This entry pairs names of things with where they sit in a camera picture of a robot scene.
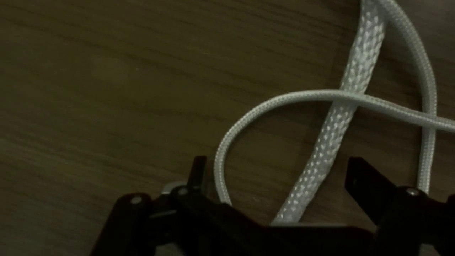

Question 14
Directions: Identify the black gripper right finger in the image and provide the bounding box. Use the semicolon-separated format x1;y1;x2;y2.
343;157;455;256

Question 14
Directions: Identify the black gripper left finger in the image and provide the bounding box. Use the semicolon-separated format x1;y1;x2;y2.
90;155;238;256

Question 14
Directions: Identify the thin white cord rope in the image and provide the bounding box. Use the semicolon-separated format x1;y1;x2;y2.
211;0;455;208

